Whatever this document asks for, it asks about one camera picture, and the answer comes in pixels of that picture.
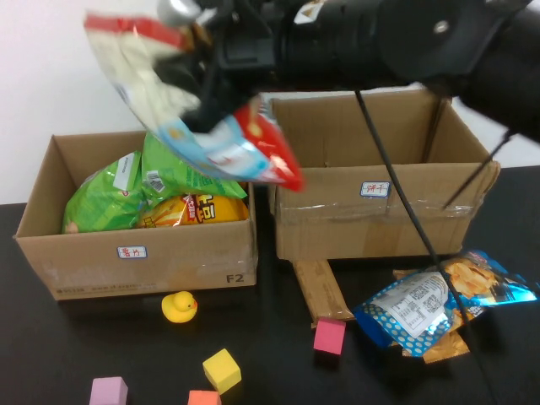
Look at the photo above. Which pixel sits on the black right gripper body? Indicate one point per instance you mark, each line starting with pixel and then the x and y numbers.
pixel 240 42

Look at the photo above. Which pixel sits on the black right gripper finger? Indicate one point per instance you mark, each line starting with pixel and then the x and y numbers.
pixel 215 105
pixel 177 73

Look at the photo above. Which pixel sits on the red and white snack bag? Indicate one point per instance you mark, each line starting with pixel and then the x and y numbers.
pixel 236 156

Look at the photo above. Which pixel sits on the blue polka-dot chip bag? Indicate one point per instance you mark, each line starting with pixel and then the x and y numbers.
pixel 405 312

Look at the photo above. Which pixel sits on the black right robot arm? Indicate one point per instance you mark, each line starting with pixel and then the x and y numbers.
pixel 379 42

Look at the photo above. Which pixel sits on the green Lay's chip bag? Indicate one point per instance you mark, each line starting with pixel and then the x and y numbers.
pixel 169 173

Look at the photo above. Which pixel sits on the yellow chip bag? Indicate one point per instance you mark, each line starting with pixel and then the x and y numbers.
pixel 219 211

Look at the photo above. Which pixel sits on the green bag with white sticker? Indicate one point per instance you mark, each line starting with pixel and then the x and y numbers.
pixel 101 202

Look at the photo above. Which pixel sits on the white label on F2 box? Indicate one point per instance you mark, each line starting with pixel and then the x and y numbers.
pixel 132 252

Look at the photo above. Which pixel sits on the taped cardboard box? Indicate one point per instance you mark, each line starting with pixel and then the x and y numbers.
pixel 337 228

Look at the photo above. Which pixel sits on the white label on taped box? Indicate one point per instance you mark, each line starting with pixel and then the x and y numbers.
pixel 374 190

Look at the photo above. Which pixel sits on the yellow rubber duck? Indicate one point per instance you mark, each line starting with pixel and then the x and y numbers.
pixel 179 310

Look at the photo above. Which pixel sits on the long brown flat packet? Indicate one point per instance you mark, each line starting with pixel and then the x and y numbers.
pixel 320 287

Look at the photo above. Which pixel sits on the cardboard box marked F2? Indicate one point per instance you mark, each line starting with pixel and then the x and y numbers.
pixel 84 270

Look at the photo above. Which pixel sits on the pink foam cube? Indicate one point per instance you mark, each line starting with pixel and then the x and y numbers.
pixel 329 335

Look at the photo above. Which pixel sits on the yellow foam cube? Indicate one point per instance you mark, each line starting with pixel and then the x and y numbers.
pixel 221 371

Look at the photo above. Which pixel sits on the orange foam cube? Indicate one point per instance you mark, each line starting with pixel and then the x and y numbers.
pixel 204 397

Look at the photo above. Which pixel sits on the purple foam cube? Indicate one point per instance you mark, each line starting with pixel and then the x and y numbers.
pixel 109 392

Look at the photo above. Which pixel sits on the golden brown wafer packet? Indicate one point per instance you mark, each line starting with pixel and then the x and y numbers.
pixel 443 350

